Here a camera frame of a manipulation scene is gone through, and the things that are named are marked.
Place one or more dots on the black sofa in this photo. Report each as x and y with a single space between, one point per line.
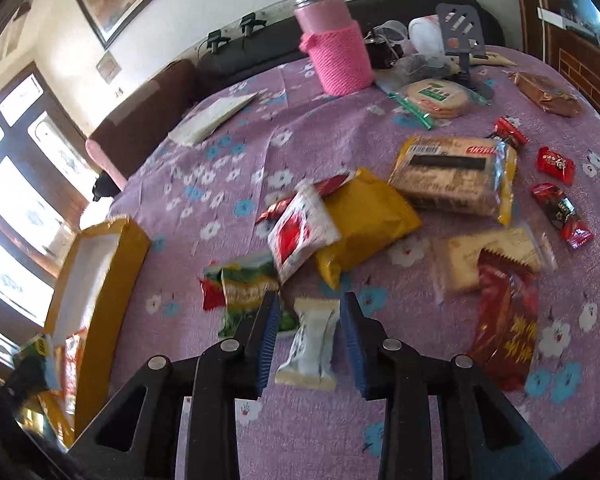
260 45

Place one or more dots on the large yellow cracker pack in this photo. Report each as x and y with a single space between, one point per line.
452 180

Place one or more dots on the pink knit-sleeved flask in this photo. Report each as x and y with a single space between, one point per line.
337 50

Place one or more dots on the small wall plaque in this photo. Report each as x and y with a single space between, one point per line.
107 67

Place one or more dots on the wooden glass door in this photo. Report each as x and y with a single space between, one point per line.
10 220

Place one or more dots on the purple floral tablecloth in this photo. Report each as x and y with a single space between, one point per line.
330 125

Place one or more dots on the wooden cabinet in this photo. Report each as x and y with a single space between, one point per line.
580 70

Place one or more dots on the black clip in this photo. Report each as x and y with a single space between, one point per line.
217 41
251 22

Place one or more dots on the dark red snack packet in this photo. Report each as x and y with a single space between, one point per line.
507 325

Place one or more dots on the grey phone stand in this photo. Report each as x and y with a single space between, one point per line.
459 30

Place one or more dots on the yellow cardboard box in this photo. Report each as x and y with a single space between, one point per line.
112 285

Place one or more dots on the green striped snack packet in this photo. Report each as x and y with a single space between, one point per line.
242 282

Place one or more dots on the beige flat packet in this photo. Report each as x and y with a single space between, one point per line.
495 58

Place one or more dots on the grey plastic bag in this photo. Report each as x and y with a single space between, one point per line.
420 66

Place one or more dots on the clear pale biscuit packet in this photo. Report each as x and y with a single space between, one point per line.
460 265

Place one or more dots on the mustard yellow snack packet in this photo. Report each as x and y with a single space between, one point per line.
365 220

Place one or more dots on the red foil snack packet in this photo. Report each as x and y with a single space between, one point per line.
330 185

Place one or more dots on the white folded paper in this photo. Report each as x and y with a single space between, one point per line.
207 117

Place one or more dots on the brown cake packet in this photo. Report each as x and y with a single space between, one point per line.
547 92

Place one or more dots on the maroon sofa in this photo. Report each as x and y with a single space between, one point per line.
145 105

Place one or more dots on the clear plastic cup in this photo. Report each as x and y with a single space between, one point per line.
394 31

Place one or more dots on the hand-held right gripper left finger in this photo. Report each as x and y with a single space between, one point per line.
269 340

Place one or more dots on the white and red snack packet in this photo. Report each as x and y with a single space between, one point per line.
300 232

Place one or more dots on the green snack packet yellow dot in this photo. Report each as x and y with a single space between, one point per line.
35 355

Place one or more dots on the dark green snack packet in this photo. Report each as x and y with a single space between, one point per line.
235 322

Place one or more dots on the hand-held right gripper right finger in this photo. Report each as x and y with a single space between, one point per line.
354 345

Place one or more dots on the orange cracker pack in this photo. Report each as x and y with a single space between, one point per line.
72 370

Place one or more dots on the black small object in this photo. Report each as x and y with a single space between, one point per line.
382 52

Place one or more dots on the red candy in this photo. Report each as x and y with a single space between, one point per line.
560 210
556 164
509 132

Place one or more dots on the round cracker pack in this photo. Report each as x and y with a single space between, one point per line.
435 97

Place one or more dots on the white cup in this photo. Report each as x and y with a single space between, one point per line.
426 37

